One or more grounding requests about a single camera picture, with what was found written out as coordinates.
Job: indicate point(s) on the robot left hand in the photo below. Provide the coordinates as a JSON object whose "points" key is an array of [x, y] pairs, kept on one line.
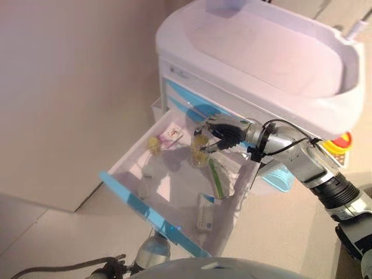
{"points": [[114, 266]]}

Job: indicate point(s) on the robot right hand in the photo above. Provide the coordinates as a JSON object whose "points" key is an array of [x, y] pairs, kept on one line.
{"points": [[229, 133]]}

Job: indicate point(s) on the yellow glass vial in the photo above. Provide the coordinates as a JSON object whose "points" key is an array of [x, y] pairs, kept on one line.
{"points": [[200, 145], [154, 145]]}

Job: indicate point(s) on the white drawer with blue front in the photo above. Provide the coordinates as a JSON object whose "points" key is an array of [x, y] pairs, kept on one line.
{"points": [[116, 184]]}

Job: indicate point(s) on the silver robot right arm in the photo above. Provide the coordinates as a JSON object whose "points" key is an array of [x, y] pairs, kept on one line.
{"points": [[290, 145]]}

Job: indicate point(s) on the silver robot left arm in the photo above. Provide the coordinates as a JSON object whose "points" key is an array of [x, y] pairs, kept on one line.
{"points": [[98, 274]]}

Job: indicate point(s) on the green white medicine box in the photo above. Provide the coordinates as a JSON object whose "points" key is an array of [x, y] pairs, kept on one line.
{"points": [[223, 180]]}

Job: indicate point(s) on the pink white medicine box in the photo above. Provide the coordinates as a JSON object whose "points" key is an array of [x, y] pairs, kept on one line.
{"points": [[174, 133]]}

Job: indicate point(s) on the blue white medicine box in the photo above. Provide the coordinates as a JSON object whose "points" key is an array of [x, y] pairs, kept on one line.
{"points": [[205, 215]]}

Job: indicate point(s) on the white bin blue lid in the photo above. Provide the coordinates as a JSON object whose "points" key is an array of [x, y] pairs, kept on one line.
{"points": [[279, 180]]}

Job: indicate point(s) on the small clear side bin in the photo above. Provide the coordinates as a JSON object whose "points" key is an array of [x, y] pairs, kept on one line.
{"points": [[157, 109]]}

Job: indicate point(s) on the white medical cart blue drawers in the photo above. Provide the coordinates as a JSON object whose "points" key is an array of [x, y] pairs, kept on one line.
{"points": [[247, 43]]}

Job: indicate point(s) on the yellow sharps container red lid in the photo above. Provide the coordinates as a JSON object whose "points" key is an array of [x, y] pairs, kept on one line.
{"points": [[340, 142]]}

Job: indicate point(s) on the grey robot torso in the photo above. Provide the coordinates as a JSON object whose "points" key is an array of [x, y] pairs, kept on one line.
{"points": [[232, 270]]}

